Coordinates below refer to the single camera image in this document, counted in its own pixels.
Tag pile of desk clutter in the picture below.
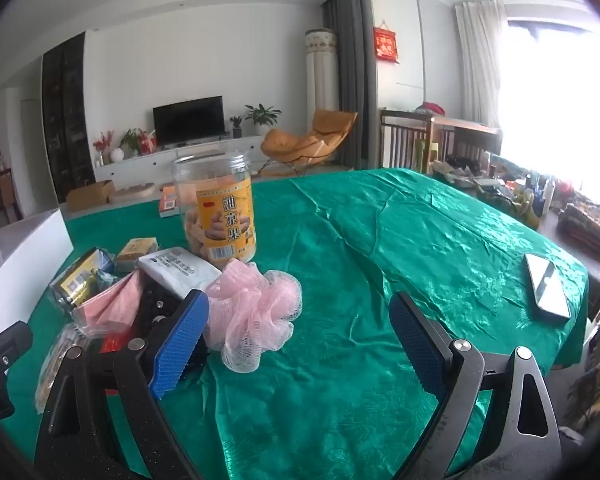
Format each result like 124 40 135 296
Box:
430 155 576 226

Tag standing air conditioner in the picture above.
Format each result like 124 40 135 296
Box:
305 28 337 133

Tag smartphone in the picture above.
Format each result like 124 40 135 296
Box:
524 252 572 320

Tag brown cardboard box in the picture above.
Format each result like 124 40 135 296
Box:
66 180 116 211

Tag dark display shelf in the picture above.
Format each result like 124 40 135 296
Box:
41 32 97 203

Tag orange book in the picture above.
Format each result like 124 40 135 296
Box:
158 185 181 218

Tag yellow tissue pack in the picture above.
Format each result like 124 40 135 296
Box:
116 236 160 266

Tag blue patterned pouch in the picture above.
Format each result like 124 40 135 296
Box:
91 260 120 288

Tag flat cardboard tray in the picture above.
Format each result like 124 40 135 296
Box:
111 182 156 204

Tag grey curtain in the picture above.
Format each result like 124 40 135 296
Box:
322 0 371 171

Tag bundle of pink packets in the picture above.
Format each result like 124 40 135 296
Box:
72 270 146 336

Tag clear snack packet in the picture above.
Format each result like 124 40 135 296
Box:
35 324 88 413

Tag wooden chair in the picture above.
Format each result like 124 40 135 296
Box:
0 167 21 231

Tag leafy plant with red blooms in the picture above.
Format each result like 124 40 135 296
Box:
119 128 148 156

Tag clear plastic snack jar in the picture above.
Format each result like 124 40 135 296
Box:
172 151 257 265

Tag white curtain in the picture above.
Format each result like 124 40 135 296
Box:
454 0 506 128

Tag orange lounge chair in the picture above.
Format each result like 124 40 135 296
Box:
260 108 358 177

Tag red flower branches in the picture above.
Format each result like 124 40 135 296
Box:
93 131 115 166

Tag green satin tablecloth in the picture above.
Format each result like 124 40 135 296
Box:
0 167 591 480

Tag white board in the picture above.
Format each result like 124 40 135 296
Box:
0 208 76 348

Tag white flat packet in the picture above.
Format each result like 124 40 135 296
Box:
135 246 222 298

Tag black television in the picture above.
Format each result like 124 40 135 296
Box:
153 95 227 147

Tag red item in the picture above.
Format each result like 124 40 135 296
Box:
100 336 132 355

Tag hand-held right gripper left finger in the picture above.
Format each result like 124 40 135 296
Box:
34 289 211 480

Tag red wall hanging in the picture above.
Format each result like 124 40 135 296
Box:
373 26 398 64

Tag white television cabinet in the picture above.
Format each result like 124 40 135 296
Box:
92 135 276 186

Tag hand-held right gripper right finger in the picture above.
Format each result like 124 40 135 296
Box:
389 291 563 480

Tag large potted green plant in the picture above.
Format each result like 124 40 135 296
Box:
244 104 282 137

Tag wooden crib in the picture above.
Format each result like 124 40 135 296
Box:
380 109 503 171

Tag yellow black battery pack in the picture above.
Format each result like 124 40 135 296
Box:
49 247 116 308

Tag pink mesh bath sponge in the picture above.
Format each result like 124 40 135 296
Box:
205 260 303 373

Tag folded patterned cloth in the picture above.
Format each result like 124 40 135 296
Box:
557 205 600 261

